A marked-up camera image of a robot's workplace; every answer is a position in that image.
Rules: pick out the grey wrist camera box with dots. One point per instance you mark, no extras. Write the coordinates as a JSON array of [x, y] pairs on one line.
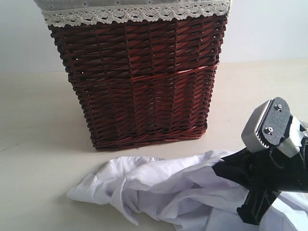
[[273, 125]]

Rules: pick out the white shirt with red trim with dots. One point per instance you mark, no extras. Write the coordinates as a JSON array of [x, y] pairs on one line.
[[184, 192]]

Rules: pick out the dark brown wicker basket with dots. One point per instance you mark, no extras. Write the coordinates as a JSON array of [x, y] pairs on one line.
[[143, 83]]

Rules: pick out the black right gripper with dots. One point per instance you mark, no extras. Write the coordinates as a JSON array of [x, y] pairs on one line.
[[265, 174]]

